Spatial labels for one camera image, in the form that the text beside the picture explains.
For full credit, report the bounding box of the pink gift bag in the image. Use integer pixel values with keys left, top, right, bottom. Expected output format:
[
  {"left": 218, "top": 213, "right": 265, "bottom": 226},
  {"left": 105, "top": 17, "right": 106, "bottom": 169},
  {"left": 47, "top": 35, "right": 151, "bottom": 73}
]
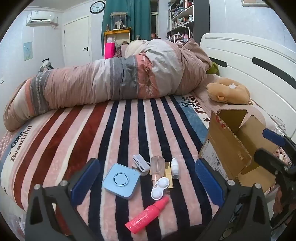
[{"left": 105, "top": 42, "right": 116, "bottom": 60}]

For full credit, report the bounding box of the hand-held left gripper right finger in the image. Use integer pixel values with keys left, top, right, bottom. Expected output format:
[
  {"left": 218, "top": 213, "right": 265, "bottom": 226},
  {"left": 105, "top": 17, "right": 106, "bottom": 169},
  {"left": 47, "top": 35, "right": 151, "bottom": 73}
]
[{"left": 195, "top": 158, "right": 271, "bottom": 241}]

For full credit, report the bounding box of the yellow shelf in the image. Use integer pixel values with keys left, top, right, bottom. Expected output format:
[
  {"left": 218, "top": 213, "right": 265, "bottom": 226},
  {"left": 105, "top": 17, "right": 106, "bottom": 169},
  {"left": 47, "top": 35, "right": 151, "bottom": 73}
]
[{"left": 103, "top": 29, "right": 132, "bottom": 56}]

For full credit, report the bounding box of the white card reader adapter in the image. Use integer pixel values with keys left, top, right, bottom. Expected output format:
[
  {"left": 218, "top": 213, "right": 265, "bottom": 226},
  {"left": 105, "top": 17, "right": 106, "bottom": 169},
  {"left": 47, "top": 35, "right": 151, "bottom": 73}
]
[{"left": 132, "top": 154, "right": 151, "bottom": 176}]

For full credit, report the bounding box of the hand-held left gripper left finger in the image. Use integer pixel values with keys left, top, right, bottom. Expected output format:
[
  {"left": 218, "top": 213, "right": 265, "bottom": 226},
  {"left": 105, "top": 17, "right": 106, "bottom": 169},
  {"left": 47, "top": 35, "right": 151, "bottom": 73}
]
[{"left": 25, "top": 158, "right": 100, "bottom": 241}]

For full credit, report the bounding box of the gold box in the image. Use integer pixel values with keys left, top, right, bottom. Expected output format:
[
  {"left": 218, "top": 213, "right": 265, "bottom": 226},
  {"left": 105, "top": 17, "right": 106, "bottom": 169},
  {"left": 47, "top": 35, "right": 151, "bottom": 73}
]
[{"left": 162, "top": 162, "right": 174, "bottom": 189}]

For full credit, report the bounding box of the striped plush blanket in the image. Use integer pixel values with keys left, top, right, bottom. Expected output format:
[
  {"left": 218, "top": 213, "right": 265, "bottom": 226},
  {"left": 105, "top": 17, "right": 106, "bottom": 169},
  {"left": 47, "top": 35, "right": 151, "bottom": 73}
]
[{"left": 0, "top": 93, "right": 232, "bottom": 241}]

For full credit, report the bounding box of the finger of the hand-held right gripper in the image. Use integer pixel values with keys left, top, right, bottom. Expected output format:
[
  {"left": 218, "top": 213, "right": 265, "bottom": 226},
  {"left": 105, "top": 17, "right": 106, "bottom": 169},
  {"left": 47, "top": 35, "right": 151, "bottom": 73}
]
[
  {"left": 254, "top": 148, "right": 296, "bottom": 178},
  {"left": 262, "top": 128, "right": 296, "bottom": 151}
]

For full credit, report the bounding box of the white contact lens case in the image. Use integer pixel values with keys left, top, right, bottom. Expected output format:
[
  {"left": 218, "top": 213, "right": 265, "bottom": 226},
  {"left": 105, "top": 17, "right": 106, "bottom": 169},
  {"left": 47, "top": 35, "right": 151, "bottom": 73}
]
[{"left": 151, "top": 176, "right": 171, "bottom": 200}]

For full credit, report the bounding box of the wall poster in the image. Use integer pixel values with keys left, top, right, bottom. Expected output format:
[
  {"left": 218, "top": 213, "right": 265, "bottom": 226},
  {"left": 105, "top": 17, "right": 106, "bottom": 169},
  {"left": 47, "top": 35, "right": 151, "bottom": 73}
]
[{"left": 23, "top": 42, "right": 33, "bottom": 61}]

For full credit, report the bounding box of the white cable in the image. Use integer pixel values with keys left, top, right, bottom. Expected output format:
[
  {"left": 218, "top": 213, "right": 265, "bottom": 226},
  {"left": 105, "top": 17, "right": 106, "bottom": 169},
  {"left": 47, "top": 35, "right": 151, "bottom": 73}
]
[{"left": 266, "top": 115, "right": 287, "bottom": 137}]

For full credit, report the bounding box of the blue square device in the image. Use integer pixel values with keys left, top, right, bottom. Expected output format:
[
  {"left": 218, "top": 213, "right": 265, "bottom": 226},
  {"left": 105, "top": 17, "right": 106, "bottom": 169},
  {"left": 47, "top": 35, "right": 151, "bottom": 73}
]
[{"left": 102, "top": 164, "right": 140, "bottom": 200}]

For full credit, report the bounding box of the green curtain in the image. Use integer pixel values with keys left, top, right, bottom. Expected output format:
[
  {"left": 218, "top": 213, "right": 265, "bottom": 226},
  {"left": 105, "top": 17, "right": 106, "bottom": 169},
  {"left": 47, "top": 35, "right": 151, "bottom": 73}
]
[{"left": 102, "top": 0, "right": 152, "bottom": 56}]

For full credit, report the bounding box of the white air conditioner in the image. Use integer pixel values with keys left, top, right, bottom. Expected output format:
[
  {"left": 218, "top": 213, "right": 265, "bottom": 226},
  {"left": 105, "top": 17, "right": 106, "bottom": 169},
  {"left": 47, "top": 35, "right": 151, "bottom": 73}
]
[{"left": 26, "top": 11, "right": 55, "bottom": 26}]

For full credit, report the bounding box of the grey plush toy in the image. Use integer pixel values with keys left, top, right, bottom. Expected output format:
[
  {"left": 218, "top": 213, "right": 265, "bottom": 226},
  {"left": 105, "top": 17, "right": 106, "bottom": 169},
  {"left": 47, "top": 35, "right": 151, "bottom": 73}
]
[{"left": 39, "top": 59, "right": 55, "bottom": 72}]

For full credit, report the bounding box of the white door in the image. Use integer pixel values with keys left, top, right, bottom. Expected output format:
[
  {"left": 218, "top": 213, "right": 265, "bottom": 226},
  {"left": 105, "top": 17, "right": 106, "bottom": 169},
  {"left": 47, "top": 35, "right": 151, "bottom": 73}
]
[{"left": 63, "top": 16, "right": 92, "bottom": 67}]

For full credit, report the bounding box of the green plush toy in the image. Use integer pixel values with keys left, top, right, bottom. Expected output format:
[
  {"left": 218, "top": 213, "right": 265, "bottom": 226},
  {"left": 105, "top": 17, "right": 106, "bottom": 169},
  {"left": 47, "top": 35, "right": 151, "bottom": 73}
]
[{"left": 206, "top": 61, "right": 220, "bottom": 76}]

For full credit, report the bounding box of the bookshelf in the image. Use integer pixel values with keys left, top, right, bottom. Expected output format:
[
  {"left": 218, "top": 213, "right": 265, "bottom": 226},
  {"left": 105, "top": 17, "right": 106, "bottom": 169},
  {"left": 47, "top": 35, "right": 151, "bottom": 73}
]
[{"left": 166, "top": 0, "right": 195, "bottom": 43}]

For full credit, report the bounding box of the glass display case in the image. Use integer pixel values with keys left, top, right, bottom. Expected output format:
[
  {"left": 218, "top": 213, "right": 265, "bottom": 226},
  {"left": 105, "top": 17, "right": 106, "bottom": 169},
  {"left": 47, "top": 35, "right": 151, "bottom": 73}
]
[{"left": 110, "top": 12, "right": 128, "bottom": 31}]

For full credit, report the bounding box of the rolled pink grey duvet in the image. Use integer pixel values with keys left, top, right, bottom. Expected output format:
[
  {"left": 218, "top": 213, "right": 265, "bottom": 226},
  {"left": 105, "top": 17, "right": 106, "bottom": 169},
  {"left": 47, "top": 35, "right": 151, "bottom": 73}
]
[{"left": 3, "top": 37, "right": 212, "bottom": 132}]

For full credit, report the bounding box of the clear perfume bottle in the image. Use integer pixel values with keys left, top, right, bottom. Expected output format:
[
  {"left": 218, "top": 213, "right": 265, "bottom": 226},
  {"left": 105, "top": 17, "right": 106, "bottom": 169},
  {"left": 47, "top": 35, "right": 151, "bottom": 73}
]
[{"left": 149, "top": 156, "right": 167, "bottom": 183}]

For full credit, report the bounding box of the wall clock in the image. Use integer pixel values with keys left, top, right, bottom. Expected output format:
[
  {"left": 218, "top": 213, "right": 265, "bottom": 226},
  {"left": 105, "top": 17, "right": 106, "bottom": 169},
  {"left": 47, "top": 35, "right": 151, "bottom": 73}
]
[{"left": 90, "top": 1, "right": 106, "bottom": 15}]

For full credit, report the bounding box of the tan plush toy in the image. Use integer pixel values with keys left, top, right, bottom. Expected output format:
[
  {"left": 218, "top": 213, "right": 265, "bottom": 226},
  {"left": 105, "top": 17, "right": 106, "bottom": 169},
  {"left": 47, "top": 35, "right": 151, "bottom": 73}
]
[{"left": 206, "top": 77, "right": 250, "bottom": 105}]

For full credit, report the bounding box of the cardboard box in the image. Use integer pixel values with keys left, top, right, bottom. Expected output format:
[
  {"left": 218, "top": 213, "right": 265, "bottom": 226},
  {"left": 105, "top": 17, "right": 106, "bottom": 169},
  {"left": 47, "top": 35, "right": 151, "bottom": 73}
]
[{"left": 198, "top": 109, "right": 281, "bottom": 193}]

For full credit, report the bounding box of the small white bottle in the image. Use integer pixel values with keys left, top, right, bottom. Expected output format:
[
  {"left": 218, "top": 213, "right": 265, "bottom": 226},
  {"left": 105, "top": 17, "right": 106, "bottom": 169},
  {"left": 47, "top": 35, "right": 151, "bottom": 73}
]
[{"left": 171, "top": 158, "right": 181, "bottom": 179}]

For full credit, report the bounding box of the pink spray bottle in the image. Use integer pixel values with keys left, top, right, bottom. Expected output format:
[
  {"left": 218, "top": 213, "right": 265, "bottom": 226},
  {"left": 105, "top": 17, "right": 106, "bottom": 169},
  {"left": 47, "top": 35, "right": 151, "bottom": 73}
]
[{"left": 125, "top": 197, "right": 170, "bottom": 233}]

